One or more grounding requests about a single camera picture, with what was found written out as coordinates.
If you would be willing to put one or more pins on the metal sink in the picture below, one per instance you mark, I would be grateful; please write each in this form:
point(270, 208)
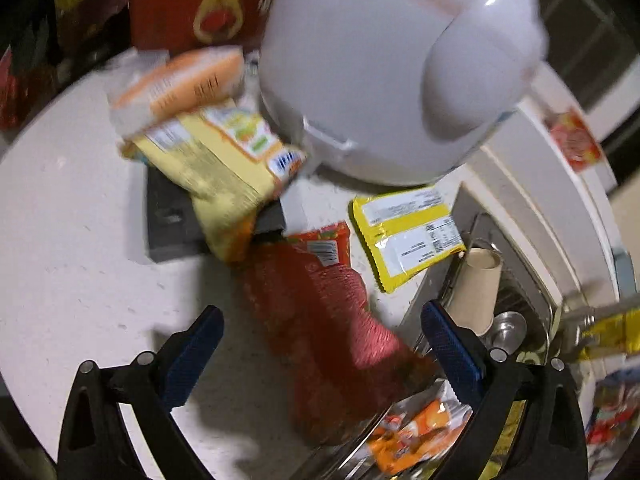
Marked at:
point(535, 305)

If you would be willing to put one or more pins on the red lidded pot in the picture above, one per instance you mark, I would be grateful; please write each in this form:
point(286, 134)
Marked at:
point(200, 5)

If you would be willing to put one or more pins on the dark window grille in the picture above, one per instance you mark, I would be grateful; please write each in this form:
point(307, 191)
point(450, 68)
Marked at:
point(590, 20)

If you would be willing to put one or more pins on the pale yellow snack bag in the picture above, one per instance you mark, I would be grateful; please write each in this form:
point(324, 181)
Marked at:
point(225, 170)

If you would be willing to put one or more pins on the orange topped noodle packet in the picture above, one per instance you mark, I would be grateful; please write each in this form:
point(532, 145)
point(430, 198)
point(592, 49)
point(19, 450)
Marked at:
point(185, 85)

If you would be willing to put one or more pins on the dark grey board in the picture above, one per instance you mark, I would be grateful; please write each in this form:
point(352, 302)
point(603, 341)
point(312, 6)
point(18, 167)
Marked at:
point(167, 225)

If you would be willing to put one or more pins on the small metal cup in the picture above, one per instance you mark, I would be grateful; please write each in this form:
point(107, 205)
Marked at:
point(506, 327)

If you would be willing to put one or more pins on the yellow crinkled wrapper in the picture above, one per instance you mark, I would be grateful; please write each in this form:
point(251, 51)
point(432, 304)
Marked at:
point(612, 335)

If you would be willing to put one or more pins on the red sticker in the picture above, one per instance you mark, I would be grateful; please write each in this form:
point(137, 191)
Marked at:
point(575, 140)

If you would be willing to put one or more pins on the dark bag of wrappers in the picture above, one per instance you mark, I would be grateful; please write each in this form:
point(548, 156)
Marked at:
point(55, 45)

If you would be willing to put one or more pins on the orange snack packet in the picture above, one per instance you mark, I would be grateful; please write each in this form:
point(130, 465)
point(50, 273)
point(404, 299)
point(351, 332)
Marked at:
point(415, 435)

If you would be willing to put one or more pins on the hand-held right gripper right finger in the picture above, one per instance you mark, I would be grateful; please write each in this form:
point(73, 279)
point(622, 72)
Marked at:
point(450, 355)

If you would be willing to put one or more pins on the brown paper cup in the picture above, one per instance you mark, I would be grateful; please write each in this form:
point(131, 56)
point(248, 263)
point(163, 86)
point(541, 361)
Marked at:
point(480, 285)

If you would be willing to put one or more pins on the colourful printed packet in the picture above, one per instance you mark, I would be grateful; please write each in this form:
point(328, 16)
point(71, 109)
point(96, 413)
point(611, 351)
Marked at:
point(612, 410)

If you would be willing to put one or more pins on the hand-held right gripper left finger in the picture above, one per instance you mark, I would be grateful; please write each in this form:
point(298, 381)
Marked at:
point(192, 355)

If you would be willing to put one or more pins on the red snack packet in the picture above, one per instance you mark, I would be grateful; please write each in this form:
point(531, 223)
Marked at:
point(325, 320)

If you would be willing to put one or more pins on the yellow packet with white label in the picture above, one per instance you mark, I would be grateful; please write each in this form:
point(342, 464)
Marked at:
point(405, 235)

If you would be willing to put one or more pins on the white rice cooker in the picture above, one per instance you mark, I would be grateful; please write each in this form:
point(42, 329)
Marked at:
point(390, 75)

